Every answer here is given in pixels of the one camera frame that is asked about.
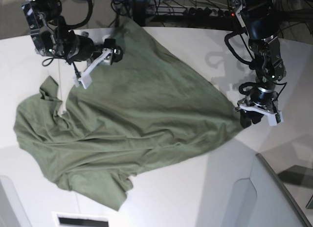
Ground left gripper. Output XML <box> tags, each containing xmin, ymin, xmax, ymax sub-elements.
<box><xmin>235</xmin><ymin>86</ymin><xmax>284</xmax><ymax>128</ymax></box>

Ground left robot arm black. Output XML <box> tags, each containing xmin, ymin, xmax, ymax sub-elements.
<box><xmin>224</xmin><ymin>0</ymin><xmax>287</xmax><ymax>128</ymax></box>

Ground green t-shirt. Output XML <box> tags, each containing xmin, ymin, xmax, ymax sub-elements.
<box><xmin>14</xmin><ymin>20</ymin><xmax>242</xmax><ymax>211</ymax></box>

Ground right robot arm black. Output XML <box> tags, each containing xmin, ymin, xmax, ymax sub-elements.
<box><xmin>22</xmin><ymin>0</ymin><xmax>124</xmax><ymax>89</ymax></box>

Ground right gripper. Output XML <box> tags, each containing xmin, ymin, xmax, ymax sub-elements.
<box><xmin>66</xmin><ymin>35</ymin><xmax>124</xmax><ymax>89</ymax></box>

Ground black power strip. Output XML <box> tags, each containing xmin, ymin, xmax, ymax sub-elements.
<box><xmin>183</xmin><ymin>7</ymin><xmax>234</xmax><ymax>18</ymax></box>

